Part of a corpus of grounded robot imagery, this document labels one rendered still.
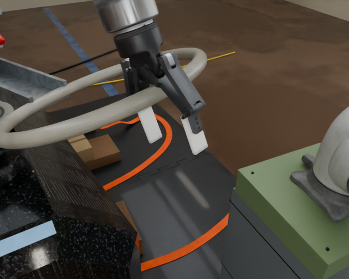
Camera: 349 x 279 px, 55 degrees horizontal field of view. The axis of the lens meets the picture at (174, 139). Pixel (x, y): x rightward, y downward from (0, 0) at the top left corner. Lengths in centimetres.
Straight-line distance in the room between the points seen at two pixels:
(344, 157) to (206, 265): 113
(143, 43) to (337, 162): 57
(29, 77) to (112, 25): 62
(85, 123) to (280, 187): 62
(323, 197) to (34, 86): 87
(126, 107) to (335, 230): 63
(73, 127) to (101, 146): 188
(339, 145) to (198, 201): 134
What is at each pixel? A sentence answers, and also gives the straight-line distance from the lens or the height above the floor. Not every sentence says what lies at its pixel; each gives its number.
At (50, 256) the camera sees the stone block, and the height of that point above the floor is 76.
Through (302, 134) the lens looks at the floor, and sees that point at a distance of 285.
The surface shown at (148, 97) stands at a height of 128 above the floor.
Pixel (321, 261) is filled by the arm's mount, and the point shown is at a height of 86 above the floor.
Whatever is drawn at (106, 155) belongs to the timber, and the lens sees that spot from 235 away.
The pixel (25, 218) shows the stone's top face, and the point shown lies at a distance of 103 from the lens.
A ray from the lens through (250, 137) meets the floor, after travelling 270.
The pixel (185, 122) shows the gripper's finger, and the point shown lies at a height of 126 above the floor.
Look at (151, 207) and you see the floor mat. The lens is 207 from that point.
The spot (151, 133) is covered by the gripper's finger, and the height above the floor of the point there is 117.
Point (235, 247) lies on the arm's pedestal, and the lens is 123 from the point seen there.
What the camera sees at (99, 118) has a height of 126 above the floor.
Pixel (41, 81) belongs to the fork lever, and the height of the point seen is 110.
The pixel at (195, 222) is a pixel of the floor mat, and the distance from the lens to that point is 200.
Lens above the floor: 155
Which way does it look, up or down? 36 degrees down
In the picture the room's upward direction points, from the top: straight up
